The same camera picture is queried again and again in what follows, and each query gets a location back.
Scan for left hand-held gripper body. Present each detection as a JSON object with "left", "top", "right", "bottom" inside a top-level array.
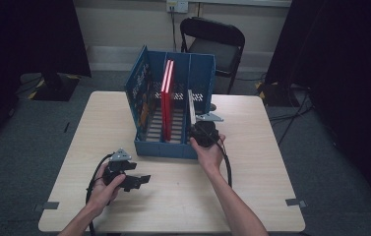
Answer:
[{"left": 101, "top": 147, "right": 139, "bottom": 189}]

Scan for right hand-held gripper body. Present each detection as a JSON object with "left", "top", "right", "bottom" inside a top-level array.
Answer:
[{"left": 190, "top": 111, "right": 225, "bottom": 149}]

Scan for red picture book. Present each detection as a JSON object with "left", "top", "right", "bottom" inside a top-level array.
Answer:
[
  {"left": 159, "top": 59, "right": 170, "bottom": 143},
  {"left": 166, "top": 60, "right": 177, "bottom": 144}
]

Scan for blue plastic file rack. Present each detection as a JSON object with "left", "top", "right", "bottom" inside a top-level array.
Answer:
[{"left": 124, "top": 45, "right": 216, "bottom": 160}]

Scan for blue monster picture book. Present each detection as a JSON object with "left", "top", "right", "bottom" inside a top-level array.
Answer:
[{"left": 123, "top": 45, "right": 156, "bottom": 135}]

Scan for person's right hand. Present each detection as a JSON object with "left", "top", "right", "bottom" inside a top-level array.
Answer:
[{"left": 189, "top": 133, "right": 227, "bottom": 175}]

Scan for person's left hand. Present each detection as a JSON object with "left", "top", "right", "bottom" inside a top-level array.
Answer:
[{"left": 87, "top": 171, "right": 127, "bottom": 218}]

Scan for grey tape strip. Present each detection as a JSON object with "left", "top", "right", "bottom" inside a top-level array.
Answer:
[
  {"left": 284, "top": 198, "right": 307, "bottom": 208},
  {"left": 33, "top": 201, "right": 60, "bottom": 212}
]

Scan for black stand base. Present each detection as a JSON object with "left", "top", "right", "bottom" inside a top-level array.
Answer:
[
  {"left": 254, "top": 80, "right": 309, "bottom": 108},
  {"left": 27, "top": 72, "right": 82, "bottom": 102}
]

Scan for black folding chair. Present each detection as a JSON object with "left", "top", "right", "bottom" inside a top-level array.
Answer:
[{"left": 179, "top": 16, "right": 247, "bottom": 95}]

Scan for black curtain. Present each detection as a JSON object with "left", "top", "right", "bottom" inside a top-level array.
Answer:
[
  {"left": 0, "top": 0, "right": 93, "bottom": 155},
  {"left": 264, "top": 0, "right": 371, "bottom": 212}
]

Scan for left hand-held gripper cable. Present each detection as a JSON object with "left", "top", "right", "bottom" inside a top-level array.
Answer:
[{"left": 85, "top": 152, "right": 116, "bottom": 236}]

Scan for hand-held gripper cable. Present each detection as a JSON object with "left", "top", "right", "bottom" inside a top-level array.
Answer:
[
  {"left": 210, "top": 130, "right": 234, "bottom": 189},
  {"left": 85, "top": 152, "right": 116, "bottom": 236}
]

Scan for right hand-held gripper cable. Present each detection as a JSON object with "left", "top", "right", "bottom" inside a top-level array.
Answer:
[{"left": 210, "top": 130, "right": 234, "bottom": 189}]

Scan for black floor cables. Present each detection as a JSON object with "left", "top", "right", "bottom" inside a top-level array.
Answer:
[{"left": 267, "top": 88, "right": 316, "bottom": 148}]

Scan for black wall socket cable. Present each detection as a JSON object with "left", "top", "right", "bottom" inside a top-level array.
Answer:
[{"left": 169, "top": 6, "right": 178, "bottom": 52}]

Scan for white wall socket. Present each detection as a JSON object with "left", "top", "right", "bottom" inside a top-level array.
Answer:
[{"left": 165, "top": 0, "right": 190, "bottom": 15}]

